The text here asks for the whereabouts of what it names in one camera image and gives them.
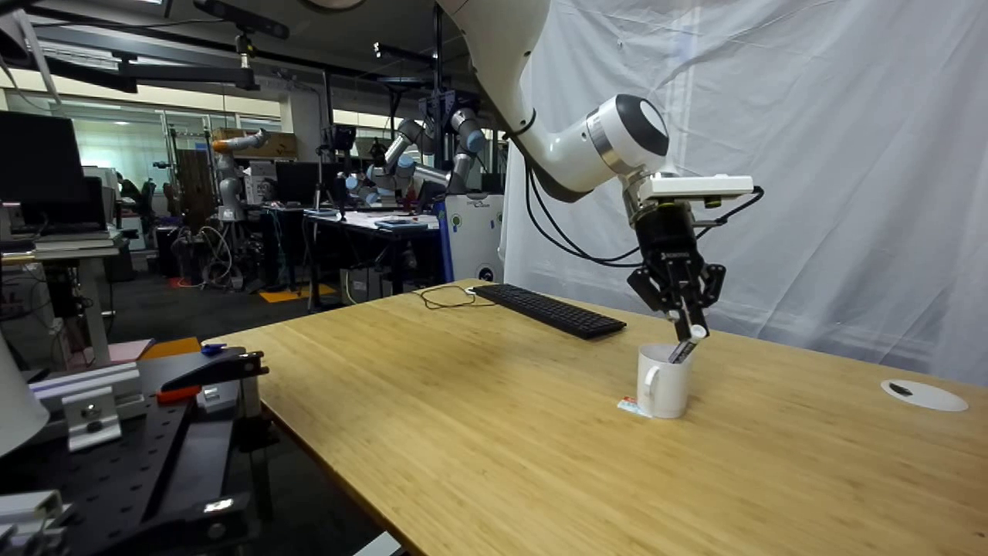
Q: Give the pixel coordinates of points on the grey equipment cart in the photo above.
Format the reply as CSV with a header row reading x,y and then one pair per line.
x,y
72,281

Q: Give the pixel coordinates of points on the white cabinet with blue edge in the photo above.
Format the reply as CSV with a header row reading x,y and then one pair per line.
x,y
473,237

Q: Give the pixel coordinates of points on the aluminium angle bracket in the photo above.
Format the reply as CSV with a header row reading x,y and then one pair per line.
x,y
91,420

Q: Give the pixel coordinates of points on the black perforated breadboard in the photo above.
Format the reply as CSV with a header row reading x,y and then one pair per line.
x,y
113,483

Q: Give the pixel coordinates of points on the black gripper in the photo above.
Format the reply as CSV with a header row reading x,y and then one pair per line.
x,y
667,243

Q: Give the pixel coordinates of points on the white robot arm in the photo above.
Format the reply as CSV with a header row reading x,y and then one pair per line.
x,y
576,157

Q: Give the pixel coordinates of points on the dark background lab table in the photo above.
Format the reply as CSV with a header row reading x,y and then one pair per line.
x,y
359,221

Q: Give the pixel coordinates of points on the black marker with white cap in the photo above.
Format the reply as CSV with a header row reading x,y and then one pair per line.
x,y
683,351

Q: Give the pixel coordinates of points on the black computer keyboard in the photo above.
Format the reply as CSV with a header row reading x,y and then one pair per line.
x,y
558,313

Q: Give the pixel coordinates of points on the aluminium extrusion bar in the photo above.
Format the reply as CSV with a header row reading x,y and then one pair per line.
x,y
80,377

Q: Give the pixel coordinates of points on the white fabric curtain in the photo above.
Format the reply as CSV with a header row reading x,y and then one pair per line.
x,y
845,157

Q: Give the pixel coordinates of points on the white printed paper card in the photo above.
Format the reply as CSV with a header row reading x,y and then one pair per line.
x,y
631,409

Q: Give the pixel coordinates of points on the black screen on cart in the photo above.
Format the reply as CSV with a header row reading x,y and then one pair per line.
x,y
46,170

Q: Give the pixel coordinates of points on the grey background robot arm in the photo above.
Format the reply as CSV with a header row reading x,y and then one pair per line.
x,y
401,144
465,135

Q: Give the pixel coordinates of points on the white cone shade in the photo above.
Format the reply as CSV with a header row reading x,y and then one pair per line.
x,y
20,404

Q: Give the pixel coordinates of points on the white round table grommet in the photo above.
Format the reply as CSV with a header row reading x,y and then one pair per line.
x,y
925,396

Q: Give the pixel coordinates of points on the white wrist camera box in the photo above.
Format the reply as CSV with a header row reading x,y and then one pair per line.
x,y
689,188

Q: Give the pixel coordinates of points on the white ceramic mug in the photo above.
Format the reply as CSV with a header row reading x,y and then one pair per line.
x,y
667,388

